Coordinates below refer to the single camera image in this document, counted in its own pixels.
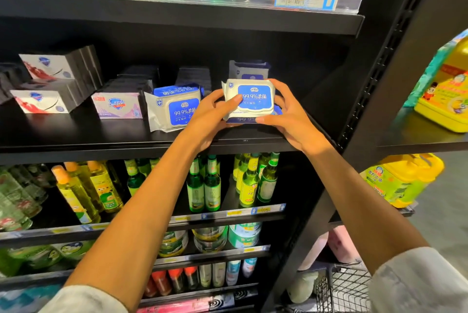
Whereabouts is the person's left hand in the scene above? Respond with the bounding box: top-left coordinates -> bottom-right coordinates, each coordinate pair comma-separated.
177,90 -> 244,155

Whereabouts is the person's right hand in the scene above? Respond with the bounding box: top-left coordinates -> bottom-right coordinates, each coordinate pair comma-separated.
256,78 -> 326,155

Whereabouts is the single blue label wipe pack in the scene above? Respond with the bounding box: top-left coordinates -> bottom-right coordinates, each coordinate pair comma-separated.
221,78 -> 279,124
144,85 -> 203,133

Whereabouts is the black store shelf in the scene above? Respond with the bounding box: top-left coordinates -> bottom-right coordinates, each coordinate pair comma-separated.
0,0 -> 468,313

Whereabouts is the black wire shopping cart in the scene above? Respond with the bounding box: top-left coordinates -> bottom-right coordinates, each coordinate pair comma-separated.
281,261 -> 374,313

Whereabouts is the person's left forearm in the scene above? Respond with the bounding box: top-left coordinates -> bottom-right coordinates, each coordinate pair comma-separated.
64,141 -> 209,310

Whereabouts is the person's right forearm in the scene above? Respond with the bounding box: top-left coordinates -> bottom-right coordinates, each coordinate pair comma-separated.
307,141 -> 431,273

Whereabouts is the row of green yellow bottles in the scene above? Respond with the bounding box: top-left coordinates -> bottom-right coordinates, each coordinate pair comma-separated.
51,151 -> 280,226

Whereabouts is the row of white upright packs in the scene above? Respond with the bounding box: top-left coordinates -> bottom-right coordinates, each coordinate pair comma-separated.
229,59 -> 272,82

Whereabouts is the row of white pink soap boxes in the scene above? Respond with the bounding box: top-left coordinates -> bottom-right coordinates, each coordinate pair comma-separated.
91,65 -> 160,120

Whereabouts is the green lidded wipe tub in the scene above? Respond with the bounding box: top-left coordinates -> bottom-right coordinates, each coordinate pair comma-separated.
7,245 -> 63,273
158,230 -> 190,257
227,221 -> 263,249
192,226 -> 228,253

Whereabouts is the yellow detergent jug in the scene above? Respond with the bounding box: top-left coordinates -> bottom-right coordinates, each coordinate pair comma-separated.
360,153 -> 446,209

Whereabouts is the row of white small bottles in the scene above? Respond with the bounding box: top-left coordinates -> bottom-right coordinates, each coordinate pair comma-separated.
198,256 -> 258,288

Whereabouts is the row of white red soap boxes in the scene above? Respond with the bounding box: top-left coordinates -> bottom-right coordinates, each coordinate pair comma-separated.
9,46 -> 103,114

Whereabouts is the cream white pouch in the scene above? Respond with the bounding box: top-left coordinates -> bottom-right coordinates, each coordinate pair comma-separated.
287,270 -> 320,304

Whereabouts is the long pink packet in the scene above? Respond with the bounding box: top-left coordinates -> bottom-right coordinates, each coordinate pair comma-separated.
135,291 -> 236,313

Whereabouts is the row of purple soap boxes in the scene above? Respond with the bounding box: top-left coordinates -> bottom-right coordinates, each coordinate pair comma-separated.
0,62 -> 34,105

